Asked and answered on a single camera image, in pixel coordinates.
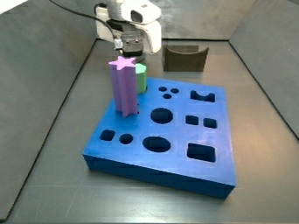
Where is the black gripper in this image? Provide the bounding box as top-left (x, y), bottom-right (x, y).
top-left (119, 31), bottom-right (143, 57)

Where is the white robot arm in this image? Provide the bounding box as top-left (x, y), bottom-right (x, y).
top-left (94, 0), bottom-right (161, 57)

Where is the blue foam shape board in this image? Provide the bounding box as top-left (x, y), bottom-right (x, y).
top-left (82, 78), bottom-right (237, 199)

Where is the green hexagonal prism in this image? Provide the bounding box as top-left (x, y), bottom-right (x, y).
top-left (134, 63), bottom-right (146, 94)

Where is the purple star prism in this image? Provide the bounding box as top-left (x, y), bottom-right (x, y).
top-left (107, 56), bottom-right (137, 117)

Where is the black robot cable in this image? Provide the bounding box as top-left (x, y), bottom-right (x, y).
top-left (49, 0), bottom-right (123, 55)

